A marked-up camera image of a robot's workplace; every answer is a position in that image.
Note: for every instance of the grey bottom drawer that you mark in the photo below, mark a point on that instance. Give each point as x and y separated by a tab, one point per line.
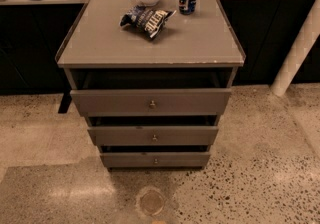
155	159

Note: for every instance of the grey drawer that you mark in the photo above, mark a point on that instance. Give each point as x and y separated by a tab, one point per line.
153	135
151	102
155	159

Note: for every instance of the grey drawer cabinet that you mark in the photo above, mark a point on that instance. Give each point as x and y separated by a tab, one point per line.
191	52

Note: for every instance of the grey top drawer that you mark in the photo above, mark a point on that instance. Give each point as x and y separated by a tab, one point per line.
151	102

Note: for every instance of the grey middle drawer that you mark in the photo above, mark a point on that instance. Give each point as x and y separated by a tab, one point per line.
153	135

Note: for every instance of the blue white chip bag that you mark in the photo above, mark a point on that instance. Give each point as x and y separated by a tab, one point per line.
149	21

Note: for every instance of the round floor plate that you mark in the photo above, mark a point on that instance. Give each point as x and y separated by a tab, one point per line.
150	201

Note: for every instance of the white diagonal pole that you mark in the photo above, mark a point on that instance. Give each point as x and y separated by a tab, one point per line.
307	36

